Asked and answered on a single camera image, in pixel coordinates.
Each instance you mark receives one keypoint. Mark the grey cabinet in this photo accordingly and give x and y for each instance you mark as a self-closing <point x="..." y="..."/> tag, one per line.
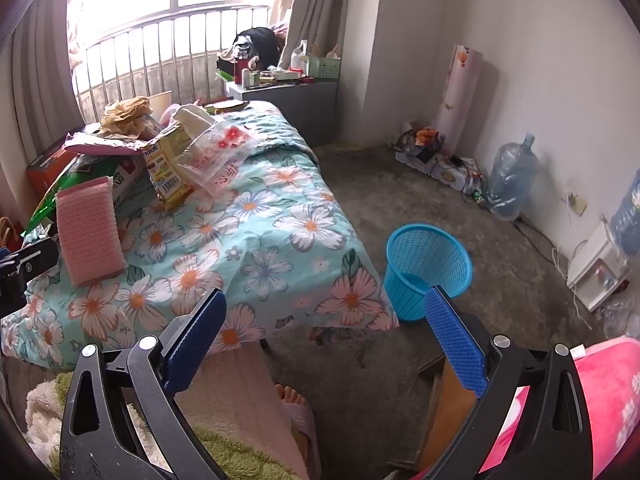
<point x="300" y="110"/>

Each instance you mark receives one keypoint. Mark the green fleece cloth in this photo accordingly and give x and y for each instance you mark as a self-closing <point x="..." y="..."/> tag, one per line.
<point x="235" y="455"/>

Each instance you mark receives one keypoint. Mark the small green plastic basket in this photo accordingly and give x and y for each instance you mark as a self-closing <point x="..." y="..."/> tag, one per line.
<point x="324" y="67"/>

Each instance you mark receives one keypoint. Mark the pink blanket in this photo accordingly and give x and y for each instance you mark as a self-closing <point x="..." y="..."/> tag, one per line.
<point x="610" y="400"/>

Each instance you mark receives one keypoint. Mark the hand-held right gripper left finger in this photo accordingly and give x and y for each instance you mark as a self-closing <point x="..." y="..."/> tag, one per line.
<point x="195" y="342"/>

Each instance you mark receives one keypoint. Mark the pink slipper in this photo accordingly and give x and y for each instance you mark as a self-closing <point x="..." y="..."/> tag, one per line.
<point x="305" y="435"/>

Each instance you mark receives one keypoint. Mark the wooden stool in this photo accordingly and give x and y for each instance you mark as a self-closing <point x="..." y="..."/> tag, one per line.
<point x="450" y="410"/>

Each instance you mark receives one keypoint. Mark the floral blanket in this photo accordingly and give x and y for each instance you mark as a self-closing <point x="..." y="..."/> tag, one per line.
<point x="250" y="240"/>

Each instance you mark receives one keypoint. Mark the yellow snack packet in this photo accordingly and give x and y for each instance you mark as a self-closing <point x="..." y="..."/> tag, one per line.
<point x="167" y="170"/>

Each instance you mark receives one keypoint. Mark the person's leg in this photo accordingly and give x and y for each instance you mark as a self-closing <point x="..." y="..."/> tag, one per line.
<point x="240" y="400"/>

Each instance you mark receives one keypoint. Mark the large clear water bottle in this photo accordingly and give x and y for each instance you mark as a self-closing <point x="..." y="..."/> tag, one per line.
<point x="512" y="180"/>

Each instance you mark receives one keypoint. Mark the rolled printed wallpaper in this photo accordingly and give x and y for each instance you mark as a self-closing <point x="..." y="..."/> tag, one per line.
<point x="457" y="100"/>

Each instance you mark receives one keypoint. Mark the white fleece cloth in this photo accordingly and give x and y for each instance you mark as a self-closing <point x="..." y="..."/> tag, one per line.
<point x="42" y="410"/>

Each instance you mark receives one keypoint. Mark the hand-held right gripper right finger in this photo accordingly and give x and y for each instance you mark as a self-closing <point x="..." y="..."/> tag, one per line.
<point x="457" y="340"/>

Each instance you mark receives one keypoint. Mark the crumpled brown paper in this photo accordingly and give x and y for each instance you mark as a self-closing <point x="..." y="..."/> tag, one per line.
<point x="125" y="115"/>

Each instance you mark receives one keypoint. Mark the orange box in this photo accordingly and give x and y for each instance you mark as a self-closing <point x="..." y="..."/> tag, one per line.
<point x="47" y="165"/>

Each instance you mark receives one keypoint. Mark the pink foil wrapper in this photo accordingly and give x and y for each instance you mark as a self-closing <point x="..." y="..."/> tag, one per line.
<point x="100" y="144"/>

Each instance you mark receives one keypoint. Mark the blue water jug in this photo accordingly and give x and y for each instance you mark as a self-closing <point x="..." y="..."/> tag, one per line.
<point x="627" y="220"/>

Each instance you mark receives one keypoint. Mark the green and red snack bag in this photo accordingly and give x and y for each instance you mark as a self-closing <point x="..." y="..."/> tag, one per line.
<point x="85" y="170"/>

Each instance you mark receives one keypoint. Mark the person's foot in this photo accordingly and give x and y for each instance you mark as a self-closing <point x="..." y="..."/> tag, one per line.
<point x="290" y="394"/>

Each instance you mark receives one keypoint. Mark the black bag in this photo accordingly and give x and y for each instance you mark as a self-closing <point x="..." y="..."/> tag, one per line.
<point x="260" y="45"/>

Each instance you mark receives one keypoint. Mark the pink scouring pad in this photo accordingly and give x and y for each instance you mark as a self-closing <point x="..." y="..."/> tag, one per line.
<point x="90" y="230"/>

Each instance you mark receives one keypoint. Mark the white plastic bag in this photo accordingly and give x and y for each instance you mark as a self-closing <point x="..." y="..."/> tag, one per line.
<point x="298" y="55"/>

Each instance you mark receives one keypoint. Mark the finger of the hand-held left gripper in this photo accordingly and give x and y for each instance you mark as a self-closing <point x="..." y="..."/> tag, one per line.
<point x="40" y="260"/>

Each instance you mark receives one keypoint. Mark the grey curtain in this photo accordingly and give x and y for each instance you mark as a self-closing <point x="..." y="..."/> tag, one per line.
<point x="35" y="60"/>
<point x="320" y="10"/>

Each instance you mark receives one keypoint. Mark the clear red-printed plastic bag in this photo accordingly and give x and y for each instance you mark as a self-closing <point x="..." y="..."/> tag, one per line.
<point x="220" y="155"/>

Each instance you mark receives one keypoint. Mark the white water dispenser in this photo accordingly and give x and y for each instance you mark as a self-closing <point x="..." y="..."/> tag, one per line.
<point x="595" y="270"/>

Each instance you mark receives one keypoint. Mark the blue plastic basket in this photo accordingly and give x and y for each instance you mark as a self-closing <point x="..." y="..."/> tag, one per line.
<point x="400" y="290"/>

